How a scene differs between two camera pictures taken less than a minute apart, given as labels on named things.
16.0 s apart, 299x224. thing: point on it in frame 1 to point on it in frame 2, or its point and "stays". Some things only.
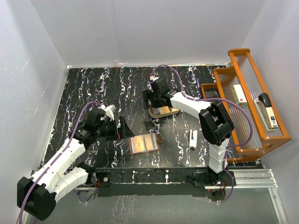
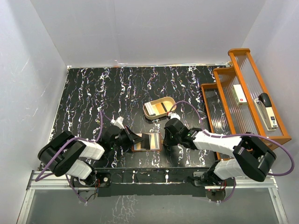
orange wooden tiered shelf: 258,124 stays
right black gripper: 148,95 to 167,141
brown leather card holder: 144,143 stays
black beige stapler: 264,104 stays
